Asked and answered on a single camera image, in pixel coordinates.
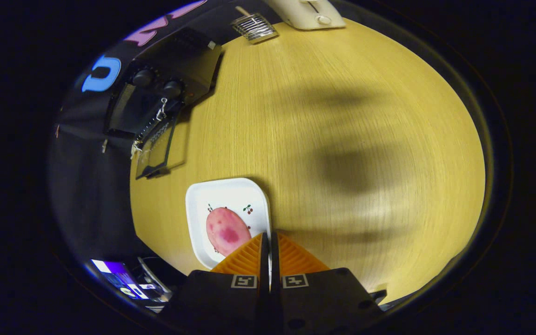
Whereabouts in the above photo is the black toaster oven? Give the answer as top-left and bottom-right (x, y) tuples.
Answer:
(104, 27), (223, 180)

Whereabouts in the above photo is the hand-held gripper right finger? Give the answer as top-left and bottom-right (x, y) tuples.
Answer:
(270, 232), (387, 335)

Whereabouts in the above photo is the wire mesh basket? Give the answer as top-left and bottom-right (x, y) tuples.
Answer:
(231, 13), (279, 45)

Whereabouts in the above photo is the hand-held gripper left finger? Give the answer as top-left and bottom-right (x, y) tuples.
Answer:
(163, 233), (271, 335)

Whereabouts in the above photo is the lit screen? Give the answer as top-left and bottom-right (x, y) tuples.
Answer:
(91, 260), (157, 302)

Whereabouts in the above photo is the white square plate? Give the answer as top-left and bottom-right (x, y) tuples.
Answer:
(185, 178), (272, 270)

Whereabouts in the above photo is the pink sweet potato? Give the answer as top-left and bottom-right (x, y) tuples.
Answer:
(206, 207), (252, 257)

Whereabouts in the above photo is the white bread toaster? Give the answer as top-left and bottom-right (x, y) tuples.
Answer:
(268, 0), (347, 31)

